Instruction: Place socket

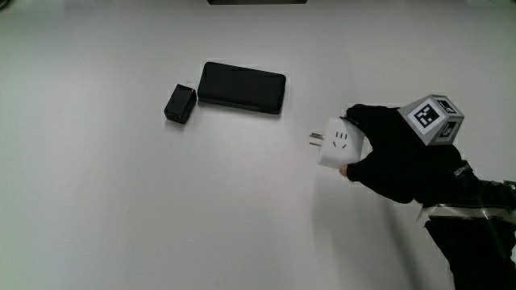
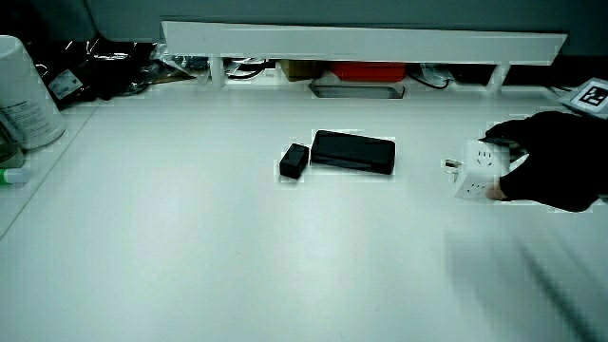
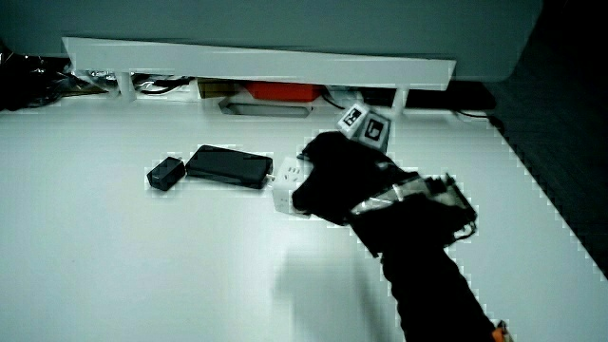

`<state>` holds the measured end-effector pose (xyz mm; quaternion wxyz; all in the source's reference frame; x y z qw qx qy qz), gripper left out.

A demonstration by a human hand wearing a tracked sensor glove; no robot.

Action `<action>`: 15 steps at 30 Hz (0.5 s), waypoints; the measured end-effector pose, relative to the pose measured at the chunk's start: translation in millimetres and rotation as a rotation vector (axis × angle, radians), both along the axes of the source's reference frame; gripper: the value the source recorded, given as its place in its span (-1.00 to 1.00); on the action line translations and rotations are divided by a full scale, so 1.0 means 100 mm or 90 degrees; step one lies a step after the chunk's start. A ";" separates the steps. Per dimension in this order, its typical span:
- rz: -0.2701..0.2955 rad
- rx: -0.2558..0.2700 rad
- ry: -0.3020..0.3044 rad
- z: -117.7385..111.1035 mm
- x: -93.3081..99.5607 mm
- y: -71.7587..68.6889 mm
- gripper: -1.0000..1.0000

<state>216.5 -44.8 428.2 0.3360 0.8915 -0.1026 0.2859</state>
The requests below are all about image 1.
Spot person's right hand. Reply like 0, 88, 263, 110
339, 94, 489, 205

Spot dark monitor base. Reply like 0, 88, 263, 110
206, 0, 308, 6

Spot person's right forearm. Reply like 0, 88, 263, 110
417, 180, 516, 290

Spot black power bank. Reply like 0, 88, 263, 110
197, 61, 287, 115

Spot white cube socket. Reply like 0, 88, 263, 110
309, 116, 365, 170

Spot black charger plug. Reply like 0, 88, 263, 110
163, 81, 198, 125

